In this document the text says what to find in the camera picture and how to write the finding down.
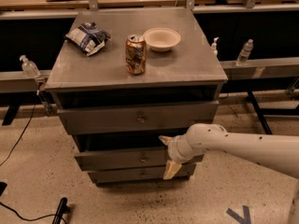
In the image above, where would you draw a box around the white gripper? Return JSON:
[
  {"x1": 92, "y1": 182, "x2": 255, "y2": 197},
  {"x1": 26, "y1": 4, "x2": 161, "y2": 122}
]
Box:
[{"x1": 159, "y1": 134, "x2": 194, "y2": 180}]

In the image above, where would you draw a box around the grey drawer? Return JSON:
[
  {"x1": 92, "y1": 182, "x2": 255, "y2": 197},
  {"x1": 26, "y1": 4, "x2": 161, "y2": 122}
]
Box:
[
  {"x1": 58, "y1": 101, "x2": 219, "y2": 134},
  {"x1": 87, "y1": 163, "x2": 197, "y2": 185},
  {"x1": 73, "y1": 131, "x2": 206, "y2": 172}
]

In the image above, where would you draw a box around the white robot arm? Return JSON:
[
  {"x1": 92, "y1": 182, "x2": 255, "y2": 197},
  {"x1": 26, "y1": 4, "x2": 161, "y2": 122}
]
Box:
[{"x1": 159, "y1": 123, "x2": 299, "y2": 180}]

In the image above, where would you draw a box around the grey bottom drawer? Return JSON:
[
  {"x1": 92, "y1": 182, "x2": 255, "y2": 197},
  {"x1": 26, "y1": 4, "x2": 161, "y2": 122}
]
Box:
[{"x1": 87, "y1": 163, "x2": 197, "y2": 185}]

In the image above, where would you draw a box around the grey top drawer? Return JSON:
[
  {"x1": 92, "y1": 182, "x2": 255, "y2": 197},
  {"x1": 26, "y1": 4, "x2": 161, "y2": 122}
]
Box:
[{"x1": 58, "y1": 101, "x2": 219, "y2": 134}]

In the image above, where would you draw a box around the grey drawer cabinet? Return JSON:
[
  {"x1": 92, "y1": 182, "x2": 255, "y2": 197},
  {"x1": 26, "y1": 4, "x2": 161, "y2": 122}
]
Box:
[{"x1": 46, "y1": 8, "x2": 227, "y2": 185}]

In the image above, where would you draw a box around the black table leg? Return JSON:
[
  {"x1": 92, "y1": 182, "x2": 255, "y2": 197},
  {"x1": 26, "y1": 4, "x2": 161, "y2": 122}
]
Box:
[{"x1": 247, "y1": 91, "x2": 272, "y2": 134}]

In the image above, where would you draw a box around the orange soda can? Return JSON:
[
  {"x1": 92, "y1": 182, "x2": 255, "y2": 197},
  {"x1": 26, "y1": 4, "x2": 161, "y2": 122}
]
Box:
[{"x1": 125, "y1": 35, "x2": 147, "y2": 75}]

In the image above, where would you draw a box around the white bowl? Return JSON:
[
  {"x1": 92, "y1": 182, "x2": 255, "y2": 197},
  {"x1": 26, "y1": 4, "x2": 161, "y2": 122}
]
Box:
[{"x1": 143, "y1": 28, "x2": 180, "y2": 52}]

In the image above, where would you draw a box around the black stand foot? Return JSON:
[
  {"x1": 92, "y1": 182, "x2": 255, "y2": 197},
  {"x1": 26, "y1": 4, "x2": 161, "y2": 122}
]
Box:
[{"x1": 51, "y1": 197, "x2": 70, "y2": 224}]

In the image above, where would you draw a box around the small white pump bottle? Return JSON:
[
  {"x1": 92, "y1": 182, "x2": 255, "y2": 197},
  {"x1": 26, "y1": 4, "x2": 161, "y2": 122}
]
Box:
[{"x1": 211, "y1": 37, "x2": 219, "y2": 56}]

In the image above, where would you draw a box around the clear water bottle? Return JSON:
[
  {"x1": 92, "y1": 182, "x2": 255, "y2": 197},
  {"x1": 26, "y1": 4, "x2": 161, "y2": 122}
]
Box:
[{"x1": 236, "y1": 39, "x2": 253, "y2": 66}]

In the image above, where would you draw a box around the blue white chip bag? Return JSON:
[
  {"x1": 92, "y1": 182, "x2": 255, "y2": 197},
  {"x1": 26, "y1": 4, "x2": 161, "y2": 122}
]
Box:
[{"x1": 64, "y1": 22, "x2": 110, "y2": 56}]

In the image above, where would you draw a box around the left sanitizer pump bottle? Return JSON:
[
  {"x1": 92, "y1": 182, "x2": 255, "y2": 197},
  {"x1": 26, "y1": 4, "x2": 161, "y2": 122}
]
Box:
[{"x1": 20, "y1": 55, "x2": 40, "y2": 78}]

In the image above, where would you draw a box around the grey metal rail barrier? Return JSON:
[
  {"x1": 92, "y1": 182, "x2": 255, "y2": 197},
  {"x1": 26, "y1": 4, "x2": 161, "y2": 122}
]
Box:
[{"x1": 0, "y1": 57, "x2": 299, "y2": 93}]

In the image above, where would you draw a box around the black floor cable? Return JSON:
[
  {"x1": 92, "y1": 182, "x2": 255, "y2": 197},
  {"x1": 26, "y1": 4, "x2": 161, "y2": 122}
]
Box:
[{"x1": 0, "y1": 91, "x2": 68, "y2": 224}]

